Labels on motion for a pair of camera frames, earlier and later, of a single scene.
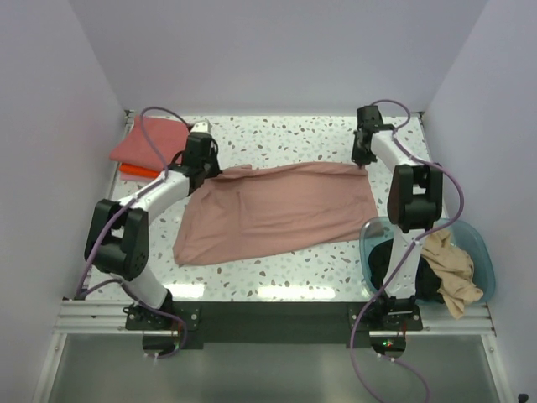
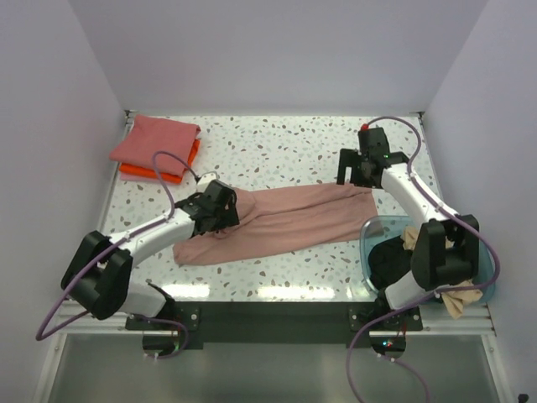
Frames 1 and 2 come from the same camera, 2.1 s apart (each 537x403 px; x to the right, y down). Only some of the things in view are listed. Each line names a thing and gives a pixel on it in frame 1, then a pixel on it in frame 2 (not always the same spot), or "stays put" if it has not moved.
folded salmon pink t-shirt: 168,136 stays put
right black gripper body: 360,154 → 361,179
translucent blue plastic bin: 467,235 stays put
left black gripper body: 211,165 → 225,217
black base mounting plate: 274,325 stays put
